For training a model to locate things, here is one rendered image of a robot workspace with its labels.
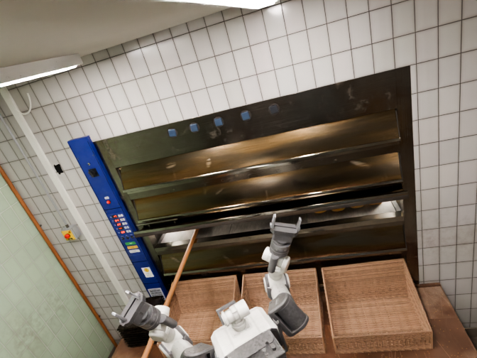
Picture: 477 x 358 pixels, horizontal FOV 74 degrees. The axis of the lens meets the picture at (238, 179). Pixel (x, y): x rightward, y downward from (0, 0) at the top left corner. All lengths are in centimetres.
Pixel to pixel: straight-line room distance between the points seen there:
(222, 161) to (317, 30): 92
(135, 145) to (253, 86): 87
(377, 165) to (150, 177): 146
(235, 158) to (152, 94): 63
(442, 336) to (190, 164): 185
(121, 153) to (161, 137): 32
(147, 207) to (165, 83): 92
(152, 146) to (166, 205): 45
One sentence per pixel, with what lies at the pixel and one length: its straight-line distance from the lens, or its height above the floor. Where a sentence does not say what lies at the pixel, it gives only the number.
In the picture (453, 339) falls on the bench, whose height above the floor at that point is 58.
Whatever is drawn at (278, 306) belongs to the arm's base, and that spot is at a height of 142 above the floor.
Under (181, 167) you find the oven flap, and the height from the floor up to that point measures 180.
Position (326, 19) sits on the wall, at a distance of 181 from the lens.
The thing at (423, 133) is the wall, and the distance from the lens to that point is 205.
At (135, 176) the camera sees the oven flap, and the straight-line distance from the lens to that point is 229.
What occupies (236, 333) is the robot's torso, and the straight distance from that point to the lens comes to 146.
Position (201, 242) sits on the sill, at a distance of 242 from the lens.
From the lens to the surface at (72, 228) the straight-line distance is 277.
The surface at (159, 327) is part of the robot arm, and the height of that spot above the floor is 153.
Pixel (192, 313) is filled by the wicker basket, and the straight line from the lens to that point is 280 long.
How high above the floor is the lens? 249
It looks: 24 degrees down
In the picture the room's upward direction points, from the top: 17 degrees counter-clockwise
